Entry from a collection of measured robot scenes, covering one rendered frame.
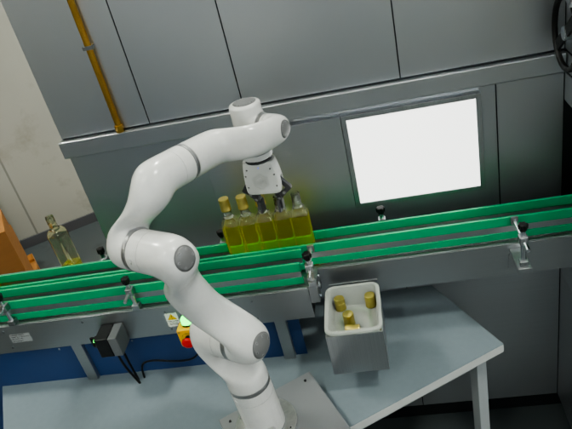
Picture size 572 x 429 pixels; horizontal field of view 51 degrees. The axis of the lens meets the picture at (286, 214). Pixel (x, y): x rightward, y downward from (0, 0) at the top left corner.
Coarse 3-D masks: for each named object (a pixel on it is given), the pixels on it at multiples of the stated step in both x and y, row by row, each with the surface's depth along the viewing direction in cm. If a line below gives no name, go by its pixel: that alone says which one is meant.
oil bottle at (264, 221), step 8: (256, 216) 196; (264, 216) 195; (272, 216) 197; (256, 224) 196; (264, 224) 196; (272, 224) 196; (264, 232) 198; (272, 232) 198; (264, 240) 199; (272, 240) 199; (264, 248) 201; (272, 248) 201
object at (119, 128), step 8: (72, 0) 178; (72, 8) 179; (80, 16) 181; (80, 24) 181; (80, 32) 183; (88, 40) 184; (88, 48) 185; (96, 64) 188; (96, 72) 189; (104, 80) 191; (104, 88) 192; (104, 96) 193; (112, 104) 195; (112, 112) 196; (120, 128) 198
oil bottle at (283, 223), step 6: (276, 210) 195; (288, 210) 195; (276, 216) 194; (282, 216) 194; (288, 216) 194; (276, 222) 195; (282, 222) 195; (288, 222) 195; (276, 228) 196; (282, 228) 196; (288, 228) 196; (282, 234) 197; (288, 234) 197; (294, 234) 198; (282, 240) 199; (288, 240) 199; (294, 240) 199; (282, 246) 200; (288, 246) 200
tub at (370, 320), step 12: (336, 288) 196; (348, 288) 195; (360, 288) 195; (372, 288) 194; (348, 300) 197; (360, 300) 197; (324, 312) 187; (336, 312) 196; (360, 312) 194; (372, 312) 192; (324, 324) 182; (336, 324) 191; (360, 324) 189; (372, 324) 188
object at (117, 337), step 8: (104, 328) 205; (112, 328) 204; (120, 328) 203; (96, 336) 202; (104, 336) 201; (112, 336) 200; (120, 336) 202; (128, 336) 208; (96, 344) 201; (104, 344) 201; (112, 344) 200; (120, 344) 202; (104, 352) 203; (112, 352) 203; (120, 352) 202
